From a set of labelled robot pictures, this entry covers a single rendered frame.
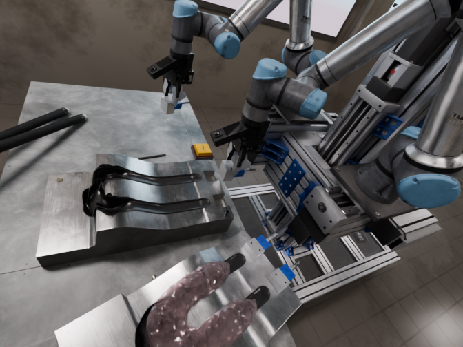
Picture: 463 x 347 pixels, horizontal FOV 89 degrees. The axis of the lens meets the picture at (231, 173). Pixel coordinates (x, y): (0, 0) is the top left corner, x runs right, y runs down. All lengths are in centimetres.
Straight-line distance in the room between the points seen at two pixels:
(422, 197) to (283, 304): 44
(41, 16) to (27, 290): 210
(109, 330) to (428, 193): 74
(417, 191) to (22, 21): 257
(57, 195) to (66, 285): 24
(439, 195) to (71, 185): 96
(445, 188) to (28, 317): 96
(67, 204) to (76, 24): 192
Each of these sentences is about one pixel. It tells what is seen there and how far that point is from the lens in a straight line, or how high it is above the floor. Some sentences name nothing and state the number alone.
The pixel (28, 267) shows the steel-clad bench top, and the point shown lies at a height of 80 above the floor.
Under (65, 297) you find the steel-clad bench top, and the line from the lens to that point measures 73.
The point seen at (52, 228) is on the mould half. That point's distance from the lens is 75.
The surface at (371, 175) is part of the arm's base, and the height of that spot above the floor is 109.
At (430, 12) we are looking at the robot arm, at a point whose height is 149.
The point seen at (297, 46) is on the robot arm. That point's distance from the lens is 114.
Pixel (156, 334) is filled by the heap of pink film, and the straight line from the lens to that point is 59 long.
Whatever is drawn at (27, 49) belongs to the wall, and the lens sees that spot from 264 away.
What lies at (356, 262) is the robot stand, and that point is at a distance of 191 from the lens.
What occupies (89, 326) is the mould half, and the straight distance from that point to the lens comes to 58.
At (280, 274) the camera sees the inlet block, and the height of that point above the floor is 88.
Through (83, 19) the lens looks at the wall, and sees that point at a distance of 249.
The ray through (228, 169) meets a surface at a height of 96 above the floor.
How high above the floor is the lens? 147
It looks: 42 degrees down
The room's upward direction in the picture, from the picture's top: 23 degrees clockwise
